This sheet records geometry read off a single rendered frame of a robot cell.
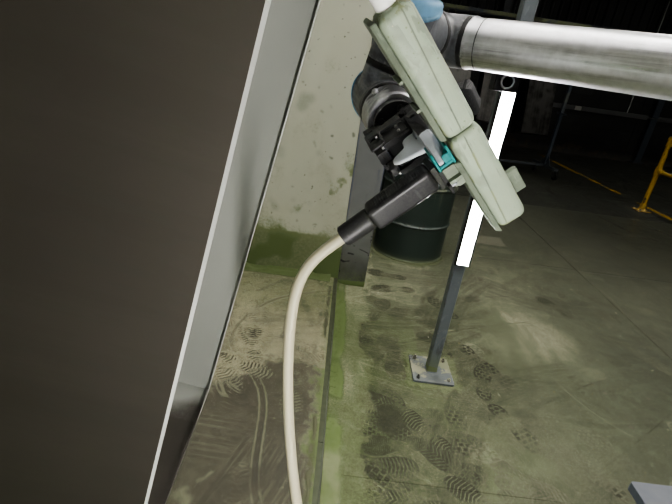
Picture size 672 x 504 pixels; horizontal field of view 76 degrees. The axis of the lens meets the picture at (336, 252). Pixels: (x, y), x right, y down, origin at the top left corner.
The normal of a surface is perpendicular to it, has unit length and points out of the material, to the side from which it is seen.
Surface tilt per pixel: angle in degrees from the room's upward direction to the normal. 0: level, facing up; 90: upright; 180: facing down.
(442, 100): 100
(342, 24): 90
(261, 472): 0
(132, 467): 90
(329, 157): 90
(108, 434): 90
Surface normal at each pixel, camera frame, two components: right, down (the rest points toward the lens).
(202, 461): 0.13, -0.91
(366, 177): -0.04, 0.40
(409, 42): 0.13, 0.57
